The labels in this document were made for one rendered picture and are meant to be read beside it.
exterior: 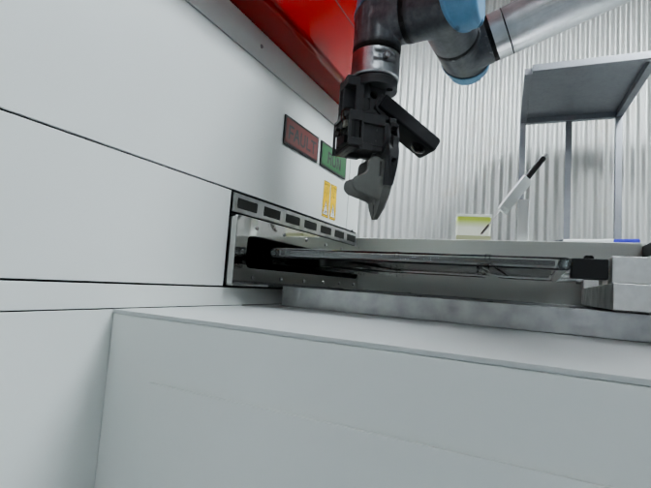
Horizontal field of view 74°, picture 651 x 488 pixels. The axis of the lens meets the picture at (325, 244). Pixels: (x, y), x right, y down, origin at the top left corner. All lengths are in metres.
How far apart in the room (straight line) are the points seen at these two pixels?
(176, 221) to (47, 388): 0.21
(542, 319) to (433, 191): 2.60
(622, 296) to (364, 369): 0.31
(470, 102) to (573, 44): 0.68
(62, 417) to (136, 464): 0.08
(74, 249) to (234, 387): 0.19
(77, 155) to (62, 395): 0.21
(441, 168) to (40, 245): 2.88
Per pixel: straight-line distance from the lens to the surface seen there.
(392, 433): 0.32
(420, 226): 3.09
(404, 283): 0.94
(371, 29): 0.73
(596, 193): 3.07
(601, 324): 0.57
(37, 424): 0.46
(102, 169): 0.47
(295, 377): 0.35
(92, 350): 0.47
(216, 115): 0.59
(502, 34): 0.81
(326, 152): 0.85
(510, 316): 0.57
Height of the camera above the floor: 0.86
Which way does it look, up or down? 5 degrees up
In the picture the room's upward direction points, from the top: 4 degrees clockwise
